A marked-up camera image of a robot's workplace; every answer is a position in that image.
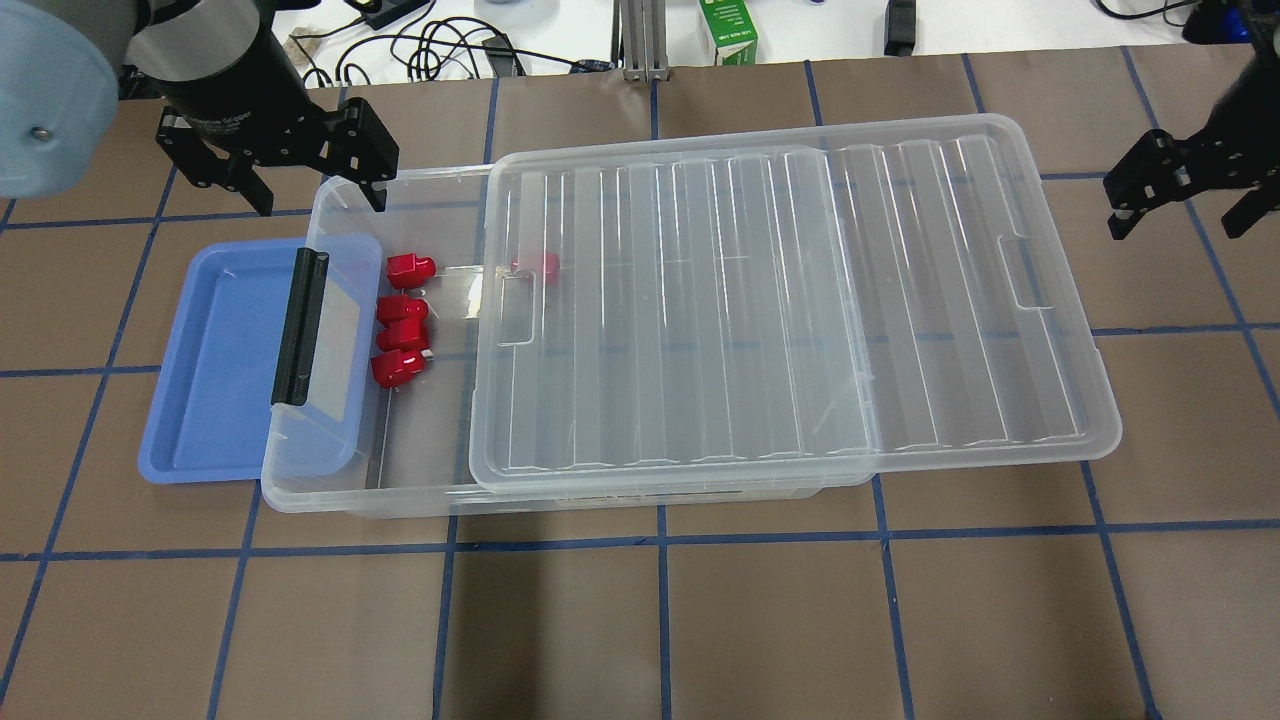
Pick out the black box latch handle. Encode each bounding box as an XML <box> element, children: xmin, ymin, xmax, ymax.
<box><xmin>271</xmin><ymin>247</ymin><xmax>330</xmax><ymax>406</ymax></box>

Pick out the clear plastic box lid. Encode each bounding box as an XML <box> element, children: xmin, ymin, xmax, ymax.
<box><xmin>468</xmin><ymin>114</ymin><xmax>1123</xmax><ymax>498</ymax></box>

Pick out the red block in box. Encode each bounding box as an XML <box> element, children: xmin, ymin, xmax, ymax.
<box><xmin>375</xmin><ymin>293</ymin><xmax>430</xmax><ymax>327</ymax></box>
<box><xmin>509</xmin><ymin>252</ymin><xmax>561</xmax><ymax>286</ymax></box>
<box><xmin>370</xmin><ymin>348</ymin><xmax>433</xmax><ymax>389</ymax></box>
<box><xmin>375</xmin><ymin>318</ymin><xmax>430</xmax><ymax>354</ymax></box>

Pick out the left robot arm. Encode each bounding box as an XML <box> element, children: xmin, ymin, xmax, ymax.
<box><xmin>1</xmin><ymin>1</ymin><xmax>399</xmax><ymax>215</ymax></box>

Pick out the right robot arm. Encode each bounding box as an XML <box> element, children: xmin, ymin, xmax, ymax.
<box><xmin>1102</xmin><ymin>1</ymin><xmax>1279</xmax><ymax>240</ymax></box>

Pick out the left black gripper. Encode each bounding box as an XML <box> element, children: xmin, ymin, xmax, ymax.
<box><xmin>155</xmin><ymin>95</ymin><xmax>401</xmax><ymax>217</ymax></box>

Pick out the red block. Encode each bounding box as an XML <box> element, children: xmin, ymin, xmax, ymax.
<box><xmin>375</xmin><ymin>318</ymin><xmax>430</xmax><ymax>354</ymax></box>
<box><xmin>375</xmin><ymin>293</ymin><xmax>430</xmax><ymax>327</ymax></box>
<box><xmin>385</xmin><ymin>252</ymin><xmax>436</xmax><ymax>290</ymax></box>
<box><xmin>370</xmin><ymin>348</ymin><xmax>433</xmax><ymax>389</ymax></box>
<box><xmin>509</xmin><ymin>252</ymin><xmax>561</xmax><ymax>286</ymax></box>

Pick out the clear plastic storage box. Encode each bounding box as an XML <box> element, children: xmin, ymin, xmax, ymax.
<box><xmin>262</xmin><ymin>151</ymin><xmax>884</xmax><ymax>518</ymax></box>

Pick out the aluminium frame post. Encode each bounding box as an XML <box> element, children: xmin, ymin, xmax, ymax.
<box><xmin>612</xmin><ymin>1</ymin><xmax>669</xmax><ymax>82</ymax></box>

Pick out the green white carton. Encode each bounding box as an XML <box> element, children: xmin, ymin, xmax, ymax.
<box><xmin>696</xmin><ymin>0</ymin><xmax>760</xmax><ymax>67</ymax></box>

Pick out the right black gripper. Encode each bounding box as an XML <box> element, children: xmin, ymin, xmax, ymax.
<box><xmin>1103</xmin><ymin>70</ymin><xmax>1279</xmax><ymax>241</ymax></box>

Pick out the black power adapter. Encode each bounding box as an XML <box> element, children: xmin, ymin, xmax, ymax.
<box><xmin>347</xmin><ymin>0</ymin><xmax>434</xmax><ymax>29</ymax></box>

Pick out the blue plastic tray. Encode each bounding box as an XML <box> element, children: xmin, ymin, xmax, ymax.
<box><xmin>137</xmin><ymin>240</ymin><xmax>383</xmax><ymax>486</ymax></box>

